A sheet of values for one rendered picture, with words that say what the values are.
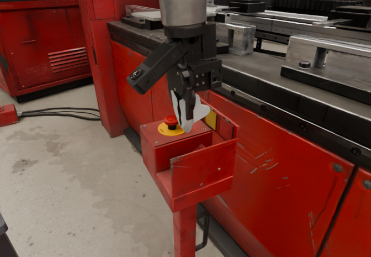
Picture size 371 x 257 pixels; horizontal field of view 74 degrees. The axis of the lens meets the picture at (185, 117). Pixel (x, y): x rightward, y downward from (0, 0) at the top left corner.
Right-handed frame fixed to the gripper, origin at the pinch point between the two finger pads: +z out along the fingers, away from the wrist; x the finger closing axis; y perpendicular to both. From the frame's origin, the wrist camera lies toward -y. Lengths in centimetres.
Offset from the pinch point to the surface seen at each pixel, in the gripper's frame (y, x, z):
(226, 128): 9.8, -1.3, 3.1
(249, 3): 58, 49, -13
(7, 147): -77, 159, 77
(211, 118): 9.8, 4.6, 3.4
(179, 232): -3.1, 3.0, 36.5
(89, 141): -20, 139, 82
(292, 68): 34.7, 4.2, -3.5
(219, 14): 38, 43, -12
